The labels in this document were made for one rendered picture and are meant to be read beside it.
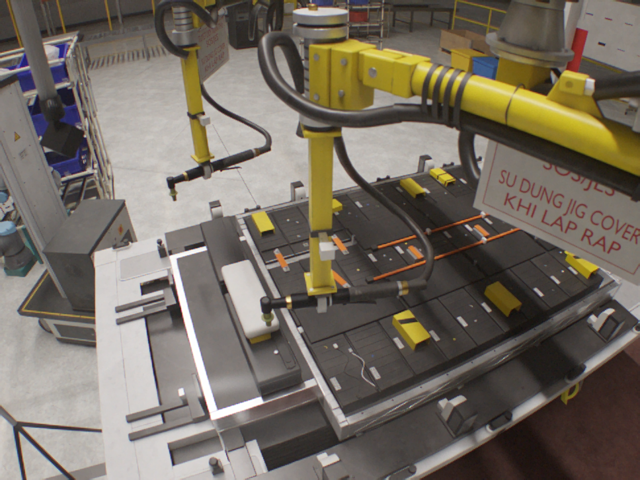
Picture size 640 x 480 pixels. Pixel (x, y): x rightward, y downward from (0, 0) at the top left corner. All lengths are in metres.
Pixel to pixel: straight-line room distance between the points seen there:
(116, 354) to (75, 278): 0.93
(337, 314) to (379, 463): 0.59
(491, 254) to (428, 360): 0.72
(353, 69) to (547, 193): 0.40
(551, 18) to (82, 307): 2.80
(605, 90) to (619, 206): 0.20
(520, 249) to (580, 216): 1.41
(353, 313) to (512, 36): 1.19
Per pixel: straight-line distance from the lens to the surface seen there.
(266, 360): 1.39
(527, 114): 0.64
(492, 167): 0.76
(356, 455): 1.47
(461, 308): 1.74
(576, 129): 0.63
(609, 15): 9.46
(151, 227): 4.05
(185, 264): 1.95
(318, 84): 0.82
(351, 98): 0.79
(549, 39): 0.77
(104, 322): 2.06
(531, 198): 0.75
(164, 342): 1.96
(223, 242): 1.85
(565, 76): 0.63
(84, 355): 3.16
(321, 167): 0.94
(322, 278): 1.14
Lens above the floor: 2.24
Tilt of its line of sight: 39 degrees down
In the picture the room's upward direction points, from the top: straight up
